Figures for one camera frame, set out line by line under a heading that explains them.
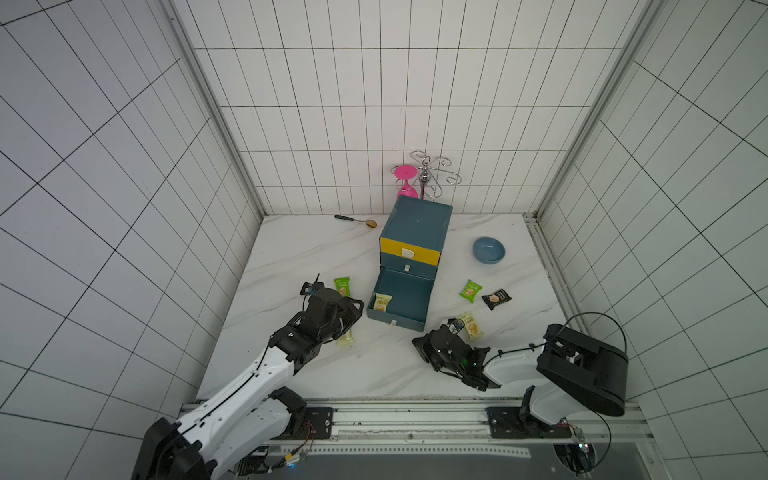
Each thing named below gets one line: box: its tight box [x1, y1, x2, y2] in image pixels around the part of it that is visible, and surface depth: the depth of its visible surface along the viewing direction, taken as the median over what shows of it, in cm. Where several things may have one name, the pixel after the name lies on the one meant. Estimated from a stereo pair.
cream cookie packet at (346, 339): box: [337, 329, 355, 346], surface depth 87 cm
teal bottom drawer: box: [366, 267, 436, 332], surface depth 94 cm
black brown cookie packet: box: [482, 288, 512, 311], surface depth 97 cm
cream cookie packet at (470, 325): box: [457, 312, 484, 340], surface depth 90 cm
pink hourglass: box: [394, 164, 419, 199], surface depth 96 cm
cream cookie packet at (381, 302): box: [373, 293, 393, 313], surface depth 95 cm
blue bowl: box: [472, 236, 506, 265], surface depth 109 cm
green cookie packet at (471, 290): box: [459, 279, 483, 303], surface depth 99 cm
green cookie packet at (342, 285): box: [334, 277, 351, 297], surface depth 100 cm
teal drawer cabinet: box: [379, 195, 453, 281], surface depth 90 cm
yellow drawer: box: [379, 237, 441, 266], surface depth 85 cm
